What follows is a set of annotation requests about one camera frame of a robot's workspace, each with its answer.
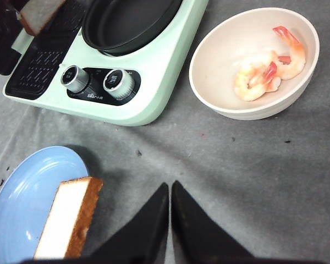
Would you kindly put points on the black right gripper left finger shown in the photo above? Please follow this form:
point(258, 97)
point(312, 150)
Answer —
point(140, 239)

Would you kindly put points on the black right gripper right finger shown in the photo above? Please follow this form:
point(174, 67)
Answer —
point(201, 238)

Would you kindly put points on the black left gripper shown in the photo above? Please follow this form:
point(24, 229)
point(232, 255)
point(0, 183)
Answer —
point(10, 28)

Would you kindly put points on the bread slice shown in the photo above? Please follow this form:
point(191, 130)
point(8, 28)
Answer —
point(68, 221)
point(35, 14)

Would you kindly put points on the pink cooked shrimp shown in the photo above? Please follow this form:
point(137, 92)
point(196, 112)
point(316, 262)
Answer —
point(253, 79)
point(290, 65)

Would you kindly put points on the beige ribbed bowl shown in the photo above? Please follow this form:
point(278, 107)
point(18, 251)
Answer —
point(245, 42)

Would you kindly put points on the mint green breakfast maker base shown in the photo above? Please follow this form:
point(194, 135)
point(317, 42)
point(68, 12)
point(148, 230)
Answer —
point(36, 79)

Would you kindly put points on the left silver control knob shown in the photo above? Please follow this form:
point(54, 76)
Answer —
point(75, 79)

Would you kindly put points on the silver control knob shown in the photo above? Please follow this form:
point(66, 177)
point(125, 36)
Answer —
point(75, 79)
point(118, 83)

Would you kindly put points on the black frying pan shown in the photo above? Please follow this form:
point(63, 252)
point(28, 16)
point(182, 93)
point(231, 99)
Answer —
point(122, 27)

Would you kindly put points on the blue plate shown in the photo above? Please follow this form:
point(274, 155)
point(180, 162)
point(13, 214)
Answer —
point(27, 195)

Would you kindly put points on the right silver control knob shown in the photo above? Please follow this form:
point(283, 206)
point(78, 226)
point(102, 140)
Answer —
point(118, 83)

